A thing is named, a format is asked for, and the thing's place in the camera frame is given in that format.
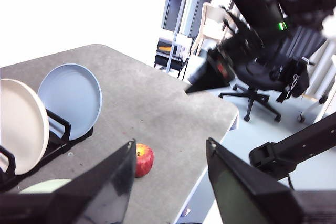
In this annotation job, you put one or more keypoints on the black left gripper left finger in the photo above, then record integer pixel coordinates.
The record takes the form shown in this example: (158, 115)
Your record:
(92, 197)

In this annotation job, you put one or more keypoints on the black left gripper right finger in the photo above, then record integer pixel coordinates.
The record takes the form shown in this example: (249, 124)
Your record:
(244, 195)

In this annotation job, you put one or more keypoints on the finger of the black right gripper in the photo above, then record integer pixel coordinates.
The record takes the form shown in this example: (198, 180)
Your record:
(207, 81)

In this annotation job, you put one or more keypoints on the green round plate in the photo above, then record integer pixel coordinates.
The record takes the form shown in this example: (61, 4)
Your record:
(47, 185)

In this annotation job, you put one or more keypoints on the red apple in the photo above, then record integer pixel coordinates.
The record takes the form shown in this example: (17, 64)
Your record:
(144, 161)

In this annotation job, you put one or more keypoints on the black plate rack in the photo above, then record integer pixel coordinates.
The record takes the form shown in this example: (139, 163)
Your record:
(59, 140)

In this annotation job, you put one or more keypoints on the cream round plate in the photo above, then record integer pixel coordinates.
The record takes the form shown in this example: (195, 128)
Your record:
(21, 127)

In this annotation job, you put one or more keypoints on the blue round plate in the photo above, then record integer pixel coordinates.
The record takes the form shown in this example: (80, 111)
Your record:
(71, 98)

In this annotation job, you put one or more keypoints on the black office chair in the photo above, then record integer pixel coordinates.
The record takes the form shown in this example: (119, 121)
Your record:
(257, 72)

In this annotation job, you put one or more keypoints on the white microwave oven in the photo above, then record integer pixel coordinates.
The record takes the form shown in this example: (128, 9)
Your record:
(179, 49)

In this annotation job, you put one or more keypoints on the black shelf cart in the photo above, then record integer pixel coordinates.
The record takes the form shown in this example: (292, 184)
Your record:
(168, 60)

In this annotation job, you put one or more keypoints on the light wooden chair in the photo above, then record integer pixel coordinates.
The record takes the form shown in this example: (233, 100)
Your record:
(210, 16)

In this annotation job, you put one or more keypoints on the grey metal cabinet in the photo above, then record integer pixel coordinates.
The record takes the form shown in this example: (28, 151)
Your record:
(172, 11)
(191, 16)

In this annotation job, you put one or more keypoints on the grey tripod stand pole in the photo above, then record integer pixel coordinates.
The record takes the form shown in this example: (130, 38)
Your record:
(178, 24)

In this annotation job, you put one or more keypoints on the black bag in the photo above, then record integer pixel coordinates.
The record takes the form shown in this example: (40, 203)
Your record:
(295, 79)

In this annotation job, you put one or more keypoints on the white wheeled stand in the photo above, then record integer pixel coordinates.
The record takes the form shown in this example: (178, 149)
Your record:
(323, 103)

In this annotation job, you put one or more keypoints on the black metal frame beam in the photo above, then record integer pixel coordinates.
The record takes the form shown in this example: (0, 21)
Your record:
(302, 140)

